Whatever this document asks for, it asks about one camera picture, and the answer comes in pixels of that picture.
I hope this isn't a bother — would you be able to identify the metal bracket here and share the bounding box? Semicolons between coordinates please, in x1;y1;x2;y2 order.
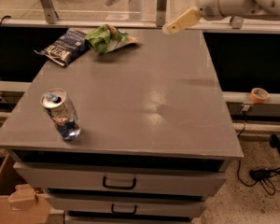
40;0;58;24
156;0;167;27
230;16;245;29

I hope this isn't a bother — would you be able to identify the grey drawer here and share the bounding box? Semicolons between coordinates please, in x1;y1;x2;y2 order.
45;194;206;218
14;162;226;197

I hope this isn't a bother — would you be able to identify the roll of masking tape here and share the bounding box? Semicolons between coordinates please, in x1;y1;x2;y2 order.
249;88;270;104

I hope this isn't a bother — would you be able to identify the black power adapter with cable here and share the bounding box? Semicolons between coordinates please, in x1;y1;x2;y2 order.
236;161;280;196

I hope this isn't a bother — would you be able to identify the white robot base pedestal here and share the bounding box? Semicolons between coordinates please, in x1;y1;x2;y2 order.
104;0;145;21

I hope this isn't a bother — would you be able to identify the left metal bracket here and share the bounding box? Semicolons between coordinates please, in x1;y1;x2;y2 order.
40;0;58;24

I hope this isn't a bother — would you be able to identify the top grey drawer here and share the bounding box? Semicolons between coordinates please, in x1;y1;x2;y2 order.
14;162;226;197

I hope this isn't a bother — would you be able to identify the middle metal bracket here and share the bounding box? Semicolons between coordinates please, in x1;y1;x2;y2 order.
156;0;167;27

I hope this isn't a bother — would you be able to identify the green rice chip bag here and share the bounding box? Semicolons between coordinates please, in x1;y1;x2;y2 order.
85;24;137;54

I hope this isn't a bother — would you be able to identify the grey drawer cabinet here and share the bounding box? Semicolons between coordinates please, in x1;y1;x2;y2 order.
0;29;243;224

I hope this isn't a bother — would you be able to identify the blue chip bag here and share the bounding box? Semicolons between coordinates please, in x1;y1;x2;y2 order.
35;30;89;67

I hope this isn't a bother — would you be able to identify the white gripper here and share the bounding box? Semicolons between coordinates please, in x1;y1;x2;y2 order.
162;0;223;35

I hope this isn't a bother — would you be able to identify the cardboard box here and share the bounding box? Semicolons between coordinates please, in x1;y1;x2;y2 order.
0;156;51;224

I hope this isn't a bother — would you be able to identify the right metal bracket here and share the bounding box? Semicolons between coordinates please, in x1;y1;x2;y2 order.
230;16;245;29

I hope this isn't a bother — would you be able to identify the black top drawer handle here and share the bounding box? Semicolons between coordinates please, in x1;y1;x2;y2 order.
102;176;137;190

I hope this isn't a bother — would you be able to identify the silver energy drink can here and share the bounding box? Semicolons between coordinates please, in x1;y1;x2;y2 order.
40;88;81;141

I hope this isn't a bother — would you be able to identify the black drawer handle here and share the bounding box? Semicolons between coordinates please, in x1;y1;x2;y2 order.
102;176;137;190
111;203;137;215

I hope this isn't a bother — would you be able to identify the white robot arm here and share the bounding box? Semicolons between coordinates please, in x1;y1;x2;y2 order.
162;0;280;34

